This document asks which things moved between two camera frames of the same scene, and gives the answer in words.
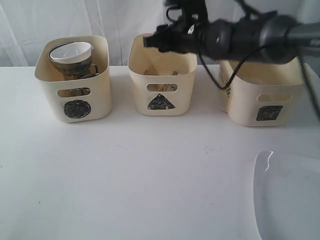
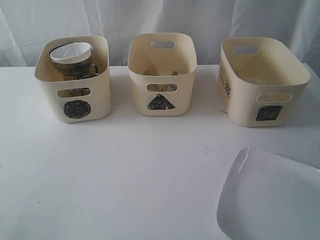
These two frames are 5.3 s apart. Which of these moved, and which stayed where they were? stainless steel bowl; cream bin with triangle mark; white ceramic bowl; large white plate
Moved: large white plate
Stayed: stainless steel bowl; white ceramic bowl; cream bin with triangle mark
